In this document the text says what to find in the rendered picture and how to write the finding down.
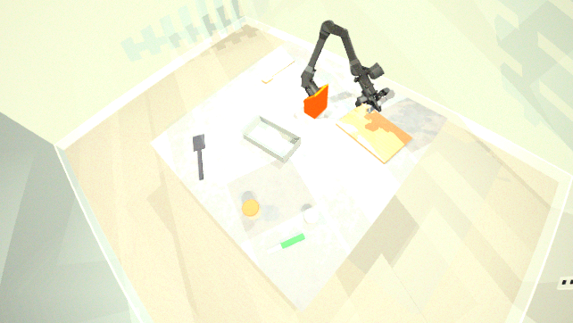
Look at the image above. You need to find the grey rectangular roasting tin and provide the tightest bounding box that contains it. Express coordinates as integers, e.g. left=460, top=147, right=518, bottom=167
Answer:
left=241, top=114, right=301, bottom=163

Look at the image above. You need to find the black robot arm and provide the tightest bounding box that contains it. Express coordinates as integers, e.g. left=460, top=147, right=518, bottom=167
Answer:
left=301, top=20, right=384, bottom=97

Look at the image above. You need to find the grey spatula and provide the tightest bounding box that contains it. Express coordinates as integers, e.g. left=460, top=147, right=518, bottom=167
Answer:
left=193, top=133, right=205, bottom=181

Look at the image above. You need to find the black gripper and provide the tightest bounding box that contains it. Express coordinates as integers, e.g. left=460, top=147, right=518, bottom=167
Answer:
left=355, top=82, right=390, bottom=112

